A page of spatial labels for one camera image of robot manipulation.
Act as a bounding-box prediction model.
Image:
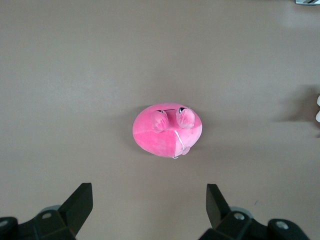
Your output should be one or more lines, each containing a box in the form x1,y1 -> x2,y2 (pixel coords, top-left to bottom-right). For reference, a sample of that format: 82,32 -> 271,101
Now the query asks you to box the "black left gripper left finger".
0,182 -> 94,240

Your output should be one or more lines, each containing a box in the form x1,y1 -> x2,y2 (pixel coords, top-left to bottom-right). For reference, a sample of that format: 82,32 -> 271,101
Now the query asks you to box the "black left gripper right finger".
199,183 -> 311,240

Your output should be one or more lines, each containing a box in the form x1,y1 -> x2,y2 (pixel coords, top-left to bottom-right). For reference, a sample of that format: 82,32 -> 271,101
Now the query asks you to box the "pink round plush toy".
131,103 -> 204,160

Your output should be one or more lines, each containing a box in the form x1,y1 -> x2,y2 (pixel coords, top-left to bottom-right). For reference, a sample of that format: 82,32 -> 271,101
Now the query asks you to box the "large table cover sheet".
0,0 -> 320,240

